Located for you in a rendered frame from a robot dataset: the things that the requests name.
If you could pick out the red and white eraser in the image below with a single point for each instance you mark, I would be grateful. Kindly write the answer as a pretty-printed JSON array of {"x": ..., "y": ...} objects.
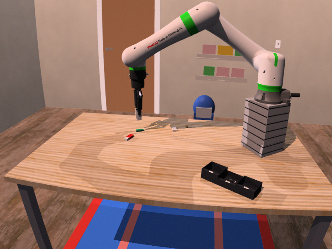
[{"x": 128, "y": 137}]

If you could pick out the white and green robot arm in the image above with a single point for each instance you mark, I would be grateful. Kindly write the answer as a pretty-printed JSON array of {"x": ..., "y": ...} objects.
[{"x": 206, "y": 16}]

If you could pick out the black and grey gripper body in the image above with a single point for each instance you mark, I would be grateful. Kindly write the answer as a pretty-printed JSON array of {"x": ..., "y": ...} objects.
[{"x": 137, "y": 84}]

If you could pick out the black three-compartment bin rack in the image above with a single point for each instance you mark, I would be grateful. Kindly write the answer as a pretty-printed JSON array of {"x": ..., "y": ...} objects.
[{"x": 244, "y": 185}]

